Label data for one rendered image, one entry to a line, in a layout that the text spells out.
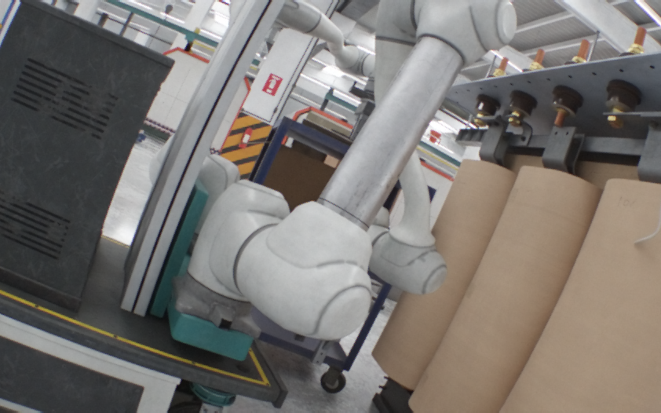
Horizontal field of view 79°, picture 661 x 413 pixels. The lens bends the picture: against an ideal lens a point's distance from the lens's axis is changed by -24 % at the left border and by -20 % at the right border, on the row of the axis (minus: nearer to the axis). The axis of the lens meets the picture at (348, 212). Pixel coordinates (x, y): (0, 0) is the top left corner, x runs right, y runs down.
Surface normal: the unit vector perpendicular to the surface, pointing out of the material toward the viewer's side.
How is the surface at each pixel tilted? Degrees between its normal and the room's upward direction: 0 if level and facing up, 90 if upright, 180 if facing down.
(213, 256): 98
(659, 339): 90
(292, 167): 90
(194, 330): 90
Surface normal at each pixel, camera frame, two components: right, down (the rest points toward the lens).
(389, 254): -0.69, -0.05
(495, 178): -0.48, -0.20
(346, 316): 0.63, 0.43
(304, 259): -0.32, -0.49
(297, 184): 0.24, 0.14
